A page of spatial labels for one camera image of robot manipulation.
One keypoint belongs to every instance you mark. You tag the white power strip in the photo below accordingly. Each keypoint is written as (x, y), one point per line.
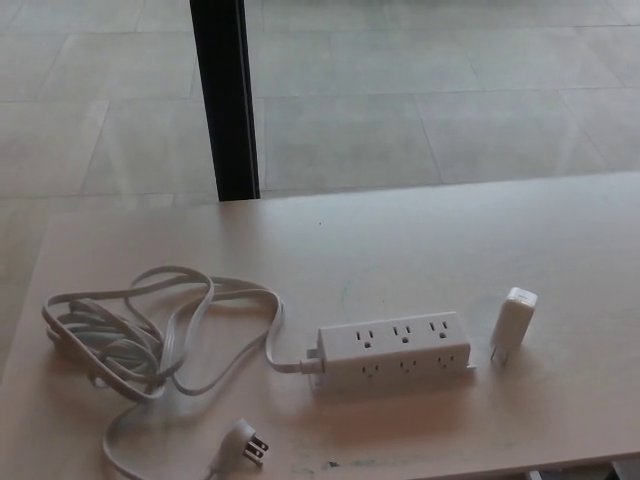
(395, 350)

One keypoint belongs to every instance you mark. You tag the grey object under desk edge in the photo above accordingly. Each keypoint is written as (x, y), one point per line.
(627, 470)

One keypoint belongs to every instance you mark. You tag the white charger adapter plug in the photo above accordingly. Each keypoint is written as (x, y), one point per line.
(512, 320)

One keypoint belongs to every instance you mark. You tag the black vertical post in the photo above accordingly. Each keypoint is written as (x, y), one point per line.
(225, 100)

